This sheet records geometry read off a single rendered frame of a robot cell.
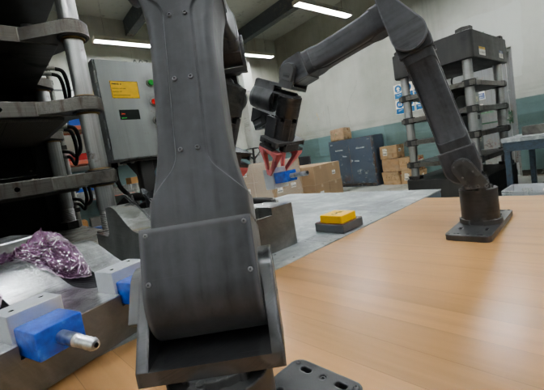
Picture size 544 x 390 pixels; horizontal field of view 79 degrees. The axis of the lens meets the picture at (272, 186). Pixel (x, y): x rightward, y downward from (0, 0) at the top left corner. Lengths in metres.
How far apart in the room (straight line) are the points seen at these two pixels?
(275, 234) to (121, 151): 0.91
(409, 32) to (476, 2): 6.64
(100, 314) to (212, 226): 0.27
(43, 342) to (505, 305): 0.45
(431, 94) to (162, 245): 0.59
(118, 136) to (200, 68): 1.22
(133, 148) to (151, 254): 1.26
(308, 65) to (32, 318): 0.64
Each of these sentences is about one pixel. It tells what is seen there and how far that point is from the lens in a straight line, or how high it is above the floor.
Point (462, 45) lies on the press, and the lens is 4.42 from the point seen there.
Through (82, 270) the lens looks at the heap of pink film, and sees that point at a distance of 0.58.
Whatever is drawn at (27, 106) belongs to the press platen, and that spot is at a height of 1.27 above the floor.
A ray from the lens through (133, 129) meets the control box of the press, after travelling 1.47.
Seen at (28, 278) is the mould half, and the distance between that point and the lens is 0.58.
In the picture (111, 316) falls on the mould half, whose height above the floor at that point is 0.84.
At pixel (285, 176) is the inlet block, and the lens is 0.82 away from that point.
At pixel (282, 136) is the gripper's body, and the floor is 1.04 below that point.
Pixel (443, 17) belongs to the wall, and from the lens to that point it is 7.50.
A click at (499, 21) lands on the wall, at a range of 7.15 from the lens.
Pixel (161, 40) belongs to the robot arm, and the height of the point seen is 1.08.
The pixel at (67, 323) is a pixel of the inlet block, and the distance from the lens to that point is 0.39.
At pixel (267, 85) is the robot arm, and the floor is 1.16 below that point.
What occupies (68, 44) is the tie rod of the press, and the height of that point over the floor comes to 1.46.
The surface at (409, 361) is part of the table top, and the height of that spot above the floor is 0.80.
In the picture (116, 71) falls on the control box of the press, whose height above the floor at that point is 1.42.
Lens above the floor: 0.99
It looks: 5 degrees down
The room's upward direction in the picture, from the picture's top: 9 degrees counter-clockwise
